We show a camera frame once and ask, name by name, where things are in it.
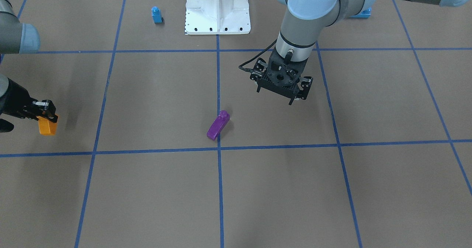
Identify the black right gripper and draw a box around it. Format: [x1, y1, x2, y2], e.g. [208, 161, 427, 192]
[0, 77, 59, 123]

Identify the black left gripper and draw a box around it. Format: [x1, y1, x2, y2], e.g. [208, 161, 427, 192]
[250, 51, 313, 105]

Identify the orange trapezoid block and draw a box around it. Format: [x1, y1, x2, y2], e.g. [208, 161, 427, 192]
[38, 117, 58, 136]

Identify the purple trapezoid block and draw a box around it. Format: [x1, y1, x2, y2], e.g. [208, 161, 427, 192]
[206, 110, 230, 141]

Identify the blue block behind arm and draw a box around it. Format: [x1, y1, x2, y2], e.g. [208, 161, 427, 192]
[350, 7, 372, 18]

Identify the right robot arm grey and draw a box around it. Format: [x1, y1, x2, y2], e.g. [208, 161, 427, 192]
[0, 0, 58, 136]

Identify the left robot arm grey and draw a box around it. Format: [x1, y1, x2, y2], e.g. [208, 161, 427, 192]
[239, 0, 470, 103]

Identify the blue tape line lengthwise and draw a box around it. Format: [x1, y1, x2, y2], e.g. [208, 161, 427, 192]
[216, 35, 225, 248]

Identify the blue block small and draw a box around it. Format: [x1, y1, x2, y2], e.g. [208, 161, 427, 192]
[151, 6, 163, 23]

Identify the blue tape line crosswise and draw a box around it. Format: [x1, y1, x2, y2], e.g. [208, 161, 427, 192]
[0, 139, 472, 158]

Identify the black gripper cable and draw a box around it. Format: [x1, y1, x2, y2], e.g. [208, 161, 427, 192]
[238, 39, 278, 73]

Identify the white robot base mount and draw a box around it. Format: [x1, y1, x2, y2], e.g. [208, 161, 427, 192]
[184, 0, 251, 35]

